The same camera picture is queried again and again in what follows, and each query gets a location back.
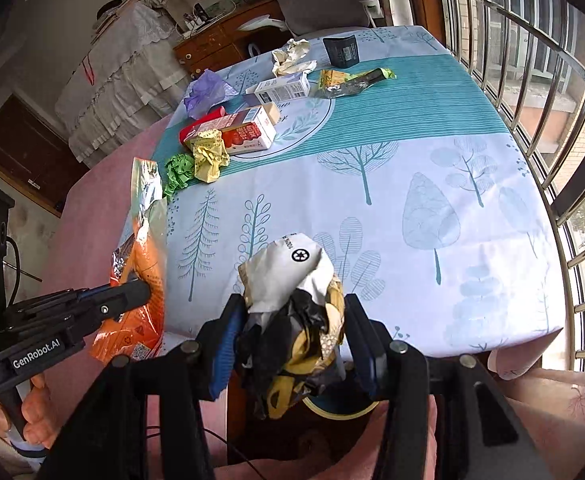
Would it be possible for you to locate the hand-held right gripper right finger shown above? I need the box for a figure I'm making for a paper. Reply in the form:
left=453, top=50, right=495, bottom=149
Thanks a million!
left=343, top=292, right=558, bottom=480

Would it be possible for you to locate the metal window grille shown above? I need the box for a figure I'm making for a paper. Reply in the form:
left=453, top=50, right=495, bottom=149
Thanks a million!
left=433, top=0, right=585, bottom=376

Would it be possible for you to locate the red and white carton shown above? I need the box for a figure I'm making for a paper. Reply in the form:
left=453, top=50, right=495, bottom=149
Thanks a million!
left=188, top=101, right=281, bottom=157

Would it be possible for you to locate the person's left hand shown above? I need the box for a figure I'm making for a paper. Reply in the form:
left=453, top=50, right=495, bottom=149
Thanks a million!
left=0, top=372, right=57, bottom=453

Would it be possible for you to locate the pink printed cloth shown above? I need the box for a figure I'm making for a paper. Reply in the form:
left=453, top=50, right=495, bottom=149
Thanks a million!
left=493, top=360, right=585, bottom=480

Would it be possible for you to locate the white and blue box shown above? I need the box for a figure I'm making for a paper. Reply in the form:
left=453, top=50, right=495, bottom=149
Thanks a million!
left=245, top=71, right=312, bottom=106

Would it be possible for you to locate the yellow green wrapper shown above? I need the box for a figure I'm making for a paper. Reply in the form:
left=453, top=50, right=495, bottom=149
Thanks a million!
left=309, top=67, right=397, bottom=99

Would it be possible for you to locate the yellow crumpled paper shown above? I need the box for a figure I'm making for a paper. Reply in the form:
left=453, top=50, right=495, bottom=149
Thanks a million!
left=188, top=129, right=230, bottom=183

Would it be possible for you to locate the black cable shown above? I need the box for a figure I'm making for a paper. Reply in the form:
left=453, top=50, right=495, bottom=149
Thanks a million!
left=3, top=237, right=43, bottom=307
left=145, top=426, right=268, bottom=480

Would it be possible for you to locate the dark wooden door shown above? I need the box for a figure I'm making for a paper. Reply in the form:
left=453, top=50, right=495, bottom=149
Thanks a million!
left=0, top=92, right=90, bottom=218

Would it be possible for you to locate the white crumpled paper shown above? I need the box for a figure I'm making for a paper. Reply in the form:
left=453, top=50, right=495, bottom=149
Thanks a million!
left=271, top=37, right=318, bottom=78

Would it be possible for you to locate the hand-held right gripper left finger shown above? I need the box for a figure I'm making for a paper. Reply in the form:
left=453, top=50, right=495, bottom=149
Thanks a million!
left=37, top=292, right=248, bottom=480

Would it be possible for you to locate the black packet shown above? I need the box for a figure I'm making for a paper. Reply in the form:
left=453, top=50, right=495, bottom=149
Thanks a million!
left=323, top=35, right=361, bottom=68

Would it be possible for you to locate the green crumpled paper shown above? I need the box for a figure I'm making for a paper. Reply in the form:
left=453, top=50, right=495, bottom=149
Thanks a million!
left=162, top=154, right=196, bottom=200

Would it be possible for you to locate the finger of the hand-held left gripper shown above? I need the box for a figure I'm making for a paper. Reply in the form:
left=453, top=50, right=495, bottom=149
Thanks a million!
left=95, top=279, right=152, bottom=322
left=75, top=283, right=126, bottom=302

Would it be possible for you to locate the tree print tablecloth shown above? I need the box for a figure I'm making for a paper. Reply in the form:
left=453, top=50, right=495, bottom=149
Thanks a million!
left=150, top=25, right=566, bottom=361

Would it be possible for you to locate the white black yellow wrapper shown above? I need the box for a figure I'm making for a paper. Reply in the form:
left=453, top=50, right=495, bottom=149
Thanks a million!
left=235, top=232, right=347, bottom=421

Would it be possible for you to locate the white lace covered furniture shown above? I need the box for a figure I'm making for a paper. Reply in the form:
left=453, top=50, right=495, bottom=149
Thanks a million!
left=55, top=0, right=193, bottom=166

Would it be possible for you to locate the dark round object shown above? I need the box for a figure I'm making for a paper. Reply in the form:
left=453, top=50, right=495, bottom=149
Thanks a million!
left=97, top=0, right=130, bottom=18

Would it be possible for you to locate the red can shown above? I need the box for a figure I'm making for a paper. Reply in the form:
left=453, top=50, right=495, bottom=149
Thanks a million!
left=179, top=107, right=226, bottom=150

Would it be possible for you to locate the brown wooden window frame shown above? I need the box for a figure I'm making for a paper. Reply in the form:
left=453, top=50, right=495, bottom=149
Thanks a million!
left=403, top=0, right=448, bottom=53

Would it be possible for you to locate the purple plastic bag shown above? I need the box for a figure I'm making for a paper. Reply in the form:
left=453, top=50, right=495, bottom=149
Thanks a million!
left=183, top=69, right=239, bottom=120

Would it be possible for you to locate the wooden desk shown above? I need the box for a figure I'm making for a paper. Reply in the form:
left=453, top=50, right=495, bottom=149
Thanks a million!
left=172, top=0, right=293, bottom=83

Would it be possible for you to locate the orange foil snack bag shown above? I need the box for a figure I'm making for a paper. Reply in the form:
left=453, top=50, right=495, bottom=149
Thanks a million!
left=88, top=157, right=169, bottom=365

